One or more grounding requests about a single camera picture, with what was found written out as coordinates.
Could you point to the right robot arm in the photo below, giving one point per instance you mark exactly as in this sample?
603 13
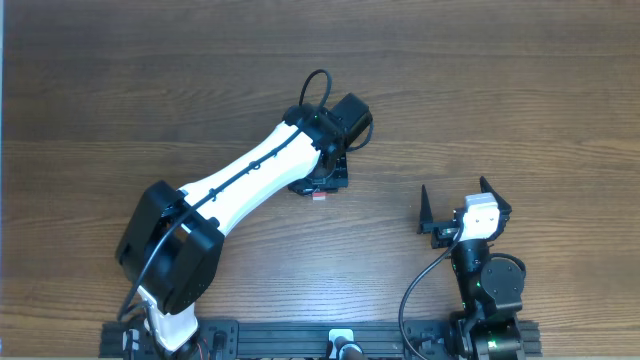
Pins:
495 285

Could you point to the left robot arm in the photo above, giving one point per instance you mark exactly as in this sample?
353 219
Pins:
265 185

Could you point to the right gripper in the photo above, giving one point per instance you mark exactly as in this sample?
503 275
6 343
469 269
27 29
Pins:
445 232

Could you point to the mounting rail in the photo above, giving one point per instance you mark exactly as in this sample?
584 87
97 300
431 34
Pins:
290 337

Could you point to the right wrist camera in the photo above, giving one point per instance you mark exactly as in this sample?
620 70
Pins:
480 217

